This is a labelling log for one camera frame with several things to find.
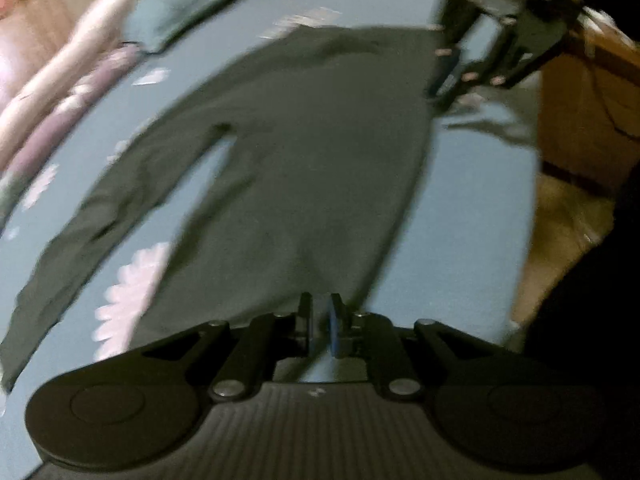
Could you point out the pink striped curtain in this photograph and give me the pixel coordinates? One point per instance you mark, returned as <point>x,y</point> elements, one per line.
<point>25,25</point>

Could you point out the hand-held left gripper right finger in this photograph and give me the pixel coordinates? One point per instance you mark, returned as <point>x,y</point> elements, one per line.
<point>334,327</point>

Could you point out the pink floral folded quilt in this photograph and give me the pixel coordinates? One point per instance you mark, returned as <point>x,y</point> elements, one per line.
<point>60,60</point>

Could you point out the person's dark clothing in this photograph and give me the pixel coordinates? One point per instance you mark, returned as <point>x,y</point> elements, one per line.
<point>590,285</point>

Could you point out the wooden nightstand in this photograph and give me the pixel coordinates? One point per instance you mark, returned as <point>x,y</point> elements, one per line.
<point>585,125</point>

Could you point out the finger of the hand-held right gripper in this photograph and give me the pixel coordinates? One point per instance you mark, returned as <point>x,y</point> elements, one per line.
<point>447,75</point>
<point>492,10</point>

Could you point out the teal pillow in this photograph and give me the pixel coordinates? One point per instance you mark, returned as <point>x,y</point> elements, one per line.
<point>175,7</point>

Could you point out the dark green long-sleeve shirt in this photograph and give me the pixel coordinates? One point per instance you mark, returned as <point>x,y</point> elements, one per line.
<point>310,170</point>

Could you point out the teal floral bed sheet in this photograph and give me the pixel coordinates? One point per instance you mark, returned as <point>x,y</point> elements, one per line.
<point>475,220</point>

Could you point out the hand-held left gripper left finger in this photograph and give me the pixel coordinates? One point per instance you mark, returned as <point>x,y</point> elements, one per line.
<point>306,325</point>

